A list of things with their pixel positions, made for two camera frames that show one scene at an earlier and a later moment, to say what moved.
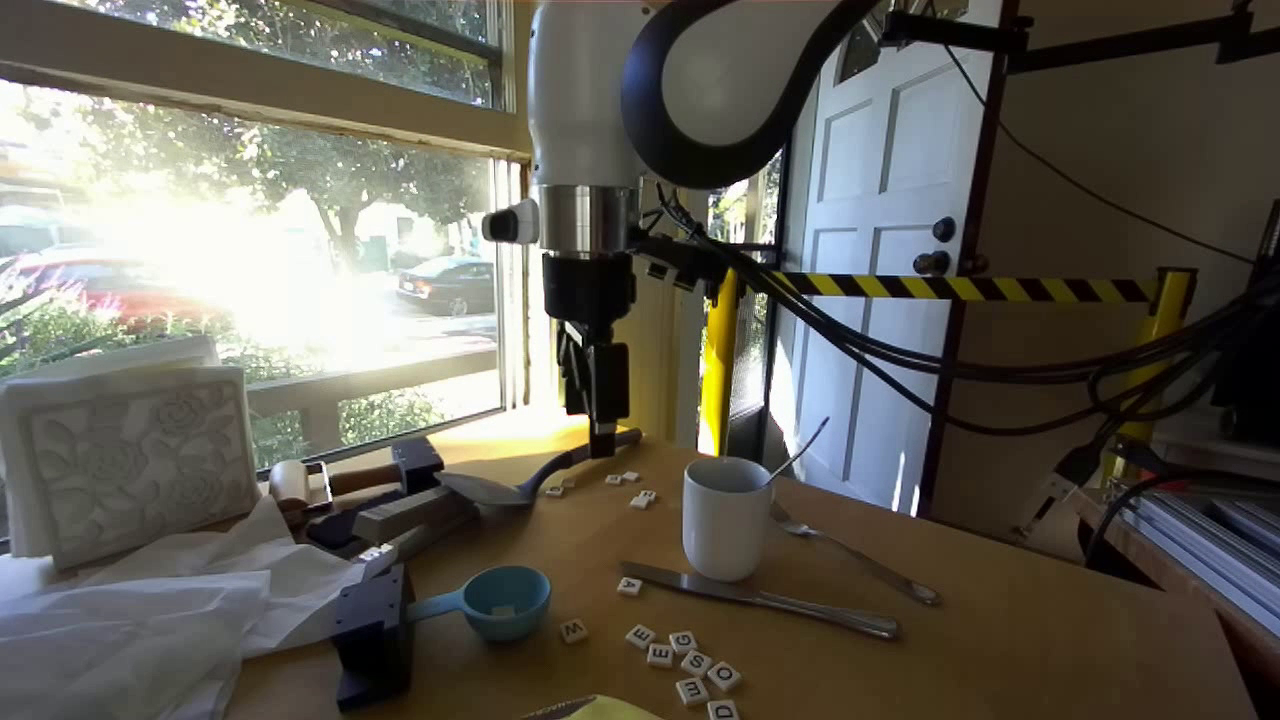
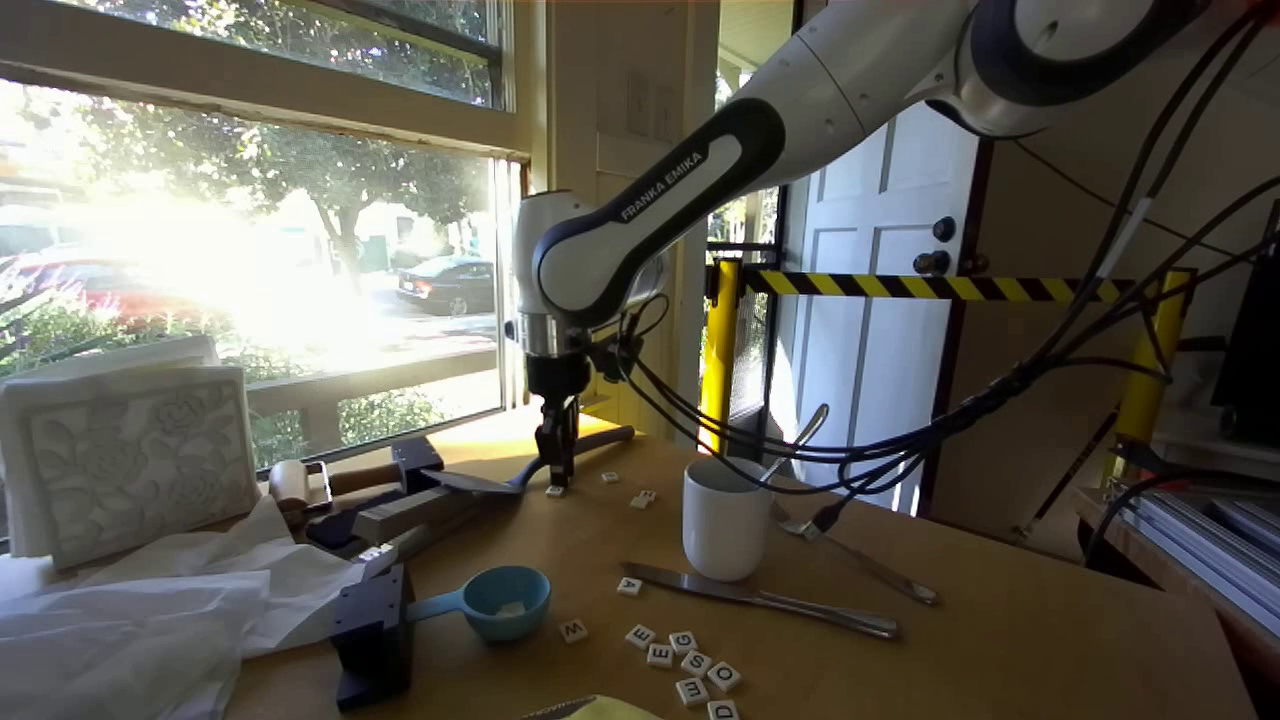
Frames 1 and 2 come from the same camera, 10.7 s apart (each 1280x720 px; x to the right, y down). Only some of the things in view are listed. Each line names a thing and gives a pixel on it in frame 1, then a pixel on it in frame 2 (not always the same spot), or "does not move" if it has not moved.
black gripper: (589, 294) to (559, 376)
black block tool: (373, 665) does not move
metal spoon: (762, 602) does not move
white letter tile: (572, 631) does not move
